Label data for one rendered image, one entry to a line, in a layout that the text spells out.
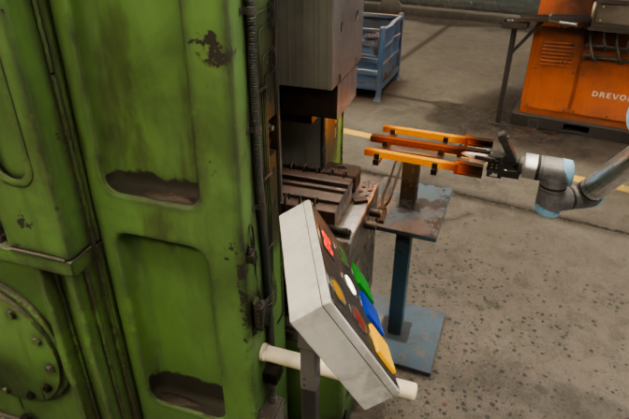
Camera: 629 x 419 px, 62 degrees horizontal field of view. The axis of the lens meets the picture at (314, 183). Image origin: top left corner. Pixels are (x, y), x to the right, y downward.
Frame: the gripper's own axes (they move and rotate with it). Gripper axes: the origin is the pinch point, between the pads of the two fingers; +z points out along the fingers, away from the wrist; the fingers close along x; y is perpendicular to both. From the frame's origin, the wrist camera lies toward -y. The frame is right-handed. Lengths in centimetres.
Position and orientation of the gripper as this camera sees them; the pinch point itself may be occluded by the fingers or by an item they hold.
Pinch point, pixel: (465, 151)
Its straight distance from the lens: 201.4
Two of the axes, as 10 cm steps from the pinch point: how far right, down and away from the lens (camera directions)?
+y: 0.0, 8.8, 4.8
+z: -9.3, -1.8, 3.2
